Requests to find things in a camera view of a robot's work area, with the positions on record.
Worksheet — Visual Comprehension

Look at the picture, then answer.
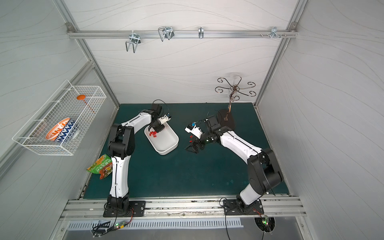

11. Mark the white plastic storage box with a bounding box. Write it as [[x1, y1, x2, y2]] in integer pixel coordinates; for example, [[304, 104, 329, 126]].
[[144, 123, 179, 156]]

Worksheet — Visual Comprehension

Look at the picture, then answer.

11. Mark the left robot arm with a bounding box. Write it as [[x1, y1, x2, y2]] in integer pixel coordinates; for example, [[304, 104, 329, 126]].
[[107, 104, 164, 213]]

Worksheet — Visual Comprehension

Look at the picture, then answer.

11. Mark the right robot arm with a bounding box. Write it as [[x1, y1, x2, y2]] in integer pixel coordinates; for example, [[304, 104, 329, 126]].
[[185, 116, 284, 207]]

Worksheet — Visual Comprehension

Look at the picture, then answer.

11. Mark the green table mat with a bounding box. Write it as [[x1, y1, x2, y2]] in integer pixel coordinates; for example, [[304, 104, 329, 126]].
[[84, 103, 270, 199]]

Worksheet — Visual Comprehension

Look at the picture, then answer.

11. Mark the green snack packet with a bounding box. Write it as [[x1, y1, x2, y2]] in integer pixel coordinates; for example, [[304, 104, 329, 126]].
[[87, 154, 113, 180]]

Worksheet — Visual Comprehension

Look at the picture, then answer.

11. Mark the blue white patterned bowl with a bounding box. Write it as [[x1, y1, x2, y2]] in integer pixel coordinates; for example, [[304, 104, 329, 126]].
[[55, 119, 78, 143]]

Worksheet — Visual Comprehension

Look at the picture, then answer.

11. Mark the metal hook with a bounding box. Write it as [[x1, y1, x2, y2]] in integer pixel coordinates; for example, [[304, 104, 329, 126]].
[[158, 27, 175, 42], [198, 27, 204, 39], [126, 31, 141, 53], [260, 27, 287, 39]]

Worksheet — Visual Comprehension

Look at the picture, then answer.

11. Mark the orange white patterned bowl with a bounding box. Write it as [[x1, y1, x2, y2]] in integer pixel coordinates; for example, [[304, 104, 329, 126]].
[[46, 118, 71, 141]]

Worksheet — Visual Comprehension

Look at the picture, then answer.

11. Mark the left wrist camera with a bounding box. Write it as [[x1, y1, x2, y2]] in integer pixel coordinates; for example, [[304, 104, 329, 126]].
[[158, 113, 172, 125]]

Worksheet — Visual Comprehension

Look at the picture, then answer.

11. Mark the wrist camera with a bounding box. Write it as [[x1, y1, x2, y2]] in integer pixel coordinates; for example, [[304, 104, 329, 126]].
[[158, 113, 172, 125], [185, 122, 203, 139]]

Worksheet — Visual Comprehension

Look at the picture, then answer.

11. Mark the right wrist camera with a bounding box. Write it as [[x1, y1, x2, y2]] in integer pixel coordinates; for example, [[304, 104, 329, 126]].
[[185, 122, 203, 139]]

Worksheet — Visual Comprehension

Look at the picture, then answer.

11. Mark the copper wire jewelry stand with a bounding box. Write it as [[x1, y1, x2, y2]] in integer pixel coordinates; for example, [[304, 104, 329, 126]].
[[215, 75, 257, 130]]

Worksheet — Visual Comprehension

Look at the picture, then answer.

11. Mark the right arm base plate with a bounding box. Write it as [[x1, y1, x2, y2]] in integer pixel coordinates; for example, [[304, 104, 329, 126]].
[[220, 198, 264, 216]]

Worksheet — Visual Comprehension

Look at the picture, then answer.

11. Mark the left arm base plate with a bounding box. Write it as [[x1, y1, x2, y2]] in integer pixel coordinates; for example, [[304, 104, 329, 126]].
[[103, 199, 146, 218]]

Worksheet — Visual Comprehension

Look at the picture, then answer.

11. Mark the white wire basket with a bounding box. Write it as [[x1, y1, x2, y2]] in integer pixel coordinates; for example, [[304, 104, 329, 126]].
[[12, 80, 107, 156]]

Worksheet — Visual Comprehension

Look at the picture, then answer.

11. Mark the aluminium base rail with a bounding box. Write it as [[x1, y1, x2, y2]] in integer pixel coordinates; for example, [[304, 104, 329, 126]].
[[60, 195, 307, 221]]

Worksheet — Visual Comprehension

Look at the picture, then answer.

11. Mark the aluminium cross rail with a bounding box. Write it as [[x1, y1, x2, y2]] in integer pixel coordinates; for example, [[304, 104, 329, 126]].
[[67, 29, 299, 40]]

